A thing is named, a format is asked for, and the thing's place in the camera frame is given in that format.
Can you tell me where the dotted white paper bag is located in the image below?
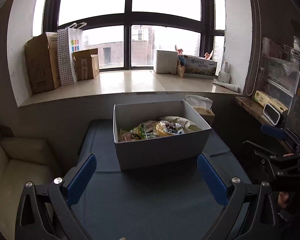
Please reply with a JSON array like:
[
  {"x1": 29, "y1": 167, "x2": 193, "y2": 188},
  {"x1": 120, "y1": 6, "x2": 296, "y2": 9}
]
[{"x1": 57, "y1": 22, "x2": 87, "y2": 86}]

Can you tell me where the yellow green tea box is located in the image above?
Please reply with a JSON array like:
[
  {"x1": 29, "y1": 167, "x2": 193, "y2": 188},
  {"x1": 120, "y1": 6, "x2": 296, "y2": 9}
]
[{"x1": 254, "y1": 90, "x2": 273, "y2": 108}]

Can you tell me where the white cardboard storage box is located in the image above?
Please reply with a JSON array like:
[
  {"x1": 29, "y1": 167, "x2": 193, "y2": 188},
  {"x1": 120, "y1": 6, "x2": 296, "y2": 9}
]
[{"x1": 113, "y1": 100, "x2": 211, "y2": 170}]

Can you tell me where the small clear snack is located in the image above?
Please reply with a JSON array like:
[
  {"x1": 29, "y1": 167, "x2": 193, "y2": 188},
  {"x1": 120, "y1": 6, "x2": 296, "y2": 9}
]
[{"x1": 153, "y1": 120, "x2": 185, "y2": 137}]

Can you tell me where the printed landscape carton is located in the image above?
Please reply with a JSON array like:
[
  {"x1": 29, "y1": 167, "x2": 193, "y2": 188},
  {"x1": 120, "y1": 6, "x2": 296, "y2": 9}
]
[{"x1": 183, "y1": 55, "x2": 217, "y2": 79}]

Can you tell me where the blue grey table cloth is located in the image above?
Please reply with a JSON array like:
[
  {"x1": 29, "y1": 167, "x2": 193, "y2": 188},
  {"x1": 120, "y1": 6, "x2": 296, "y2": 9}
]
[{"x1": 71, "y1": 119, "x2": 253, "y2": 240}]

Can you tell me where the small open cardboard box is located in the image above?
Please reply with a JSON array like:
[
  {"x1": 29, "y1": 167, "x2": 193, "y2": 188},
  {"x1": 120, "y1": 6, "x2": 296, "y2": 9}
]
[{"x1": 73, "y1": 48, "x2": 100, "y2": 81}]

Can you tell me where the white alarm clock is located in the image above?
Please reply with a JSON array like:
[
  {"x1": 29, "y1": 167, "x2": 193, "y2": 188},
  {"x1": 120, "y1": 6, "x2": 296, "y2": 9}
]
[{"x1": 263, "y1": 103, "x2": 283, "y2": 126}]

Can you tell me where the right hand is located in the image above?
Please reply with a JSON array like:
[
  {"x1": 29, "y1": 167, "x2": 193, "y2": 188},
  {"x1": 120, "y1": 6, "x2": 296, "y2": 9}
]
[{"x1": 278, "y1": 192, "x2": 289, "y2": 208}]

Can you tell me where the tissue box with tissue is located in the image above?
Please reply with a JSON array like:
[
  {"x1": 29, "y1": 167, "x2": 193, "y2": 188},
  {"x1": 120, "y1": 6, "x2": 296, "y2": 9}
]
[{"x1": 185, "y1": 95, "x2": 215, "y2": 126}]

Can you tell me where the white foam box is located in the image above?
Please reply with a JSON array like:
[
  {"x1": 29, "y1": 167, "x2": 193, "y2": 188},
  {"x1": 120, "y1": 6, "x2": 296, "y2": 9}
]
[{"x1": 154, "y1": 50, "x2": 178, "y2": 74}]

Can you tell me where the cream sofa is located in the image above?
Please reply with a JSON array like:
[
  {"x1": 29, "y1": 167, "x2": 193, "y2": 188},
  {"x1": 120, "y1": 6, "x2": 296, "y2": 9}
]
[{"x1": 0, "y1": 137, "x2": 58, "y2": 239}]

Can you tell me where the white lotion bottle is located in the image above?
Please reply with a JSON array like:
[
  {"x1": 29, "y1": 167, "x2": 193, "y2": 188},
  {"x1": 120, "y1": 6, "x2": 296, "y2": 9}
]
[{"x1": 217, "y1": 61, "x2": 230, "y2": 83}]

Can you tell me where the green yellow snack bag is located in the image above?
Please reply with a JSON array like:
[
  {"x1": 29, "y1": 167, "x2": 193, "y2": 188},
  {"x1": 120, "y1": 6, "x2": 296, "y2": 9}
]
[{"x1": 130, "y1": 123, "x2": 153, "y2": 140}]

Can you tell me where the small wicker basket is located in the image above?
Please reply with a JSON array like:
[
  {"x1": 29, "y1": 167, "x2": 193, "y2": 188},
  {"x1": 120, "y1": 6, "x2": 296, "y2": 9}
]
[{"x1": 177, "y1": 60, "x2": 186, "y2": 78}]

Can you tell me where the large brown cardboard box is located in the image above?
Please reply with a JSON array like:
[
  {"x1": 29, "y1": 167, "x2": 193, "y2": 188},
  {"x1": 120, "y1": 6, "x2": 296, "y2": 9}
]
[{"x1": 25, "y1": 32, "x2": 61, "y2": 94}]

